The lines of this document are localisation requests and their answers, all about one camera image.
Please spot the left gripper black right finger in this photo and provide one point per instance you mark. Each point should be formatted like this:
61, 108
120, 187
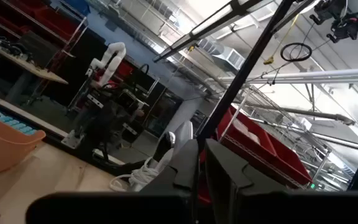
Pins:
244, 202

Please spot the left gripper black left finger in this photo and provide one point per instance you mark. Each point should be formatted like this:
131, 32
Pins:
166, 205

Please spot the orange plastic bin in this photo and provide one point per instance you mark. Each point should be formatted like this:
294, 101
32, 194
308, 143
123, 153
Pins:
5, 149

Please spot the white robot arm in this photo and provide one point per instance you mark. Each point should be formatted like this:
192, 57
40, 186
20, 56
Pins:
112, 59

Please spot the red plastic storage bin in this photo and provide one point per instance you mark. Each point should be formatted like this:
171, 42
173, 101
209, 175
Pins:
287, 161
247, 137

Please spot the grey ceiling pipe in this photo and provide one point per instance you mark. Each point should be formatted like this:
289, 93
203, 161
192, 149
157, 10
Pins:
322, 114

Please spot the white ceiling pipe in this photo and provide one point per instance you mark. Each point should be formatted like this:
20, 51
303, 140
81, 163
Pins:
322, 76

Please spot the blue calculator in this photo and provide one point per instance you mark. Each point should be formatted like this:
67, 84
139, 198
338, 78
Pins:
14, 124

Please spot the wooden workbench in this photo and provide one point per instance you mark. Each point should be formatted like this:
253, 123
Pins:
26, 63

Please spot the black hanging device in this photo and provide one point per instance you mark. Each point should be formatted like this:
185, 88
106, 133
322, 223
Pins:
346, 26
328, 9

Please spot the black aluminium rig frame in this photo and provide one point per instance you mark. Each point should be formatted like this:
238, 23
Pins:
244, 71

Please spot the metal air duct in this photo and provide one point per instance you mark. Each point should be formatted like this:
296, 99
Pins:
225, 56

